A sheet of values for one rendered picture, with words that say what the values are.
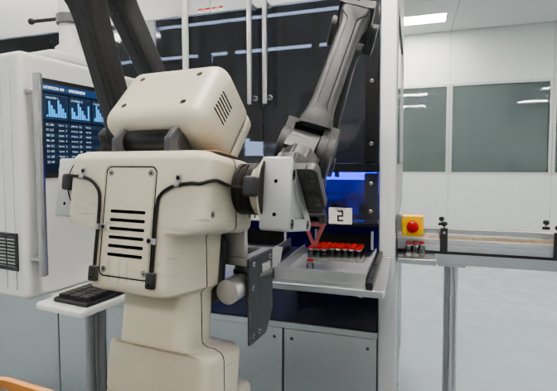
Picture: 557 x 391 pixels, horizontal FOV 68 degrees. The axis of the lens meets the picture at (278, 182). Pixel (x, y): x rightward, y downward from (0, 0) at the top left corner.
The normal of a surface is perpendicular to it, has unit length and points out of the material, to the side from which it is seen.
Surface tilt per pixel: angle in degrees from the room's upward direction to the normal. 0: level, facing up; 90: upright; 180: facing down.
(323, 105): 64
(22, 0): 90
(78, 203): 82
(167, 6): 90
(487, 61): 90
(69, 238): 90
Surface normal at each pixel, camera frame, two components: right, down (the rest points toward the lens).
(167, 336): -0.40, -0.09
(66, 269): 0.91, 0.02
